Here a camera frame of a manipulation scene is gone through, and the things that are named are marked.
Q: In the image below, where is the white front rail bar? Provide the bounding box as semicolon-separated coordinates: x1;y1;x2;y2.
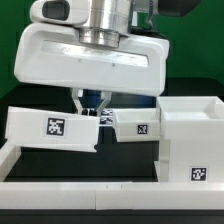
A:
0;182;224;210

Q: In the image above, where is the white left rail block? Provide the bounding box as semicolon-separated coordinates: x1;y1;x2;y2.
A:
0;142;21;182

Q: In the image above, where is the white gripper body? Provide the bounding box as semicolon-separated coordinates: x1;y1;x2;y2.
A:
14;23;169;96

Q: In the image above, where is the white marker tag board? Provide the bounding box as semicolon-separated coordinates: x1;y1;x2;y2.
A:
100;108;113;126

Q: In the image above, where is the large white drawer cabinet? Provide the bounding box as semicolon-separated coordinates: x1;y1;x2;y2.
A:
155;96;224;183

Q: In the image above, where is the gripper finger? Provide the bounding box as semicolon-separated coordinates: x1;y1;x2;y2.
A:
95;91;112;116
71;88;83;114

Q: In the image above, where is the white drawer with knob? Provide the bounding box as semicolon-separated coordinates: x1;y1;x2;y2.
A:
5;106;100;152

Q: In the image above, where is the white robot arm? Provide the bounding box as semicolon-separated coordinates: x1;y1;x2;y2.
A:
14;0;200;114

